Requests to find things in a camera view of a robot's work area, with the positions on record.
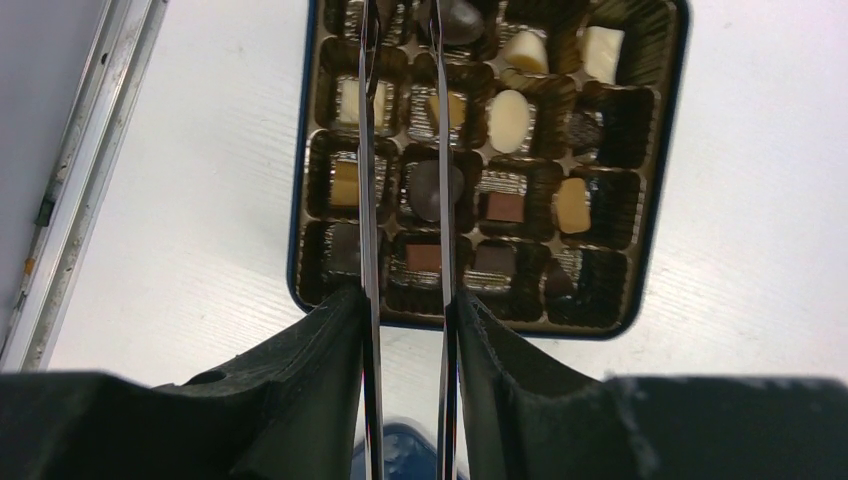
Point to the metal tongs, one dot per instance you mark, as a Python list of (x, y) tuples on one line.
[(369, 47)]

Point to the blue box lid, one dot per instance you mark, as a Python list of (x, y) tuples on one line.
[(408, 454)]

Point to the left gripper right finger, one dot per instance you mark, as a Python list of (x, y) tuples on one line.
[(528, 416)]

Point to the aluminium rail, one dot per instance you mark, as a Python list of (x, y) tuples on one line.
[(112, 73)]

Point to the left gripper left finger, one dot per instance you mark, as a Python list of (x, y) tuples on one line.
[(285, 409)]

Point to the blue chocolate box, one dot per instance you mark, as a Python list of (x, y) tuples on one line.
[(566, 117)]

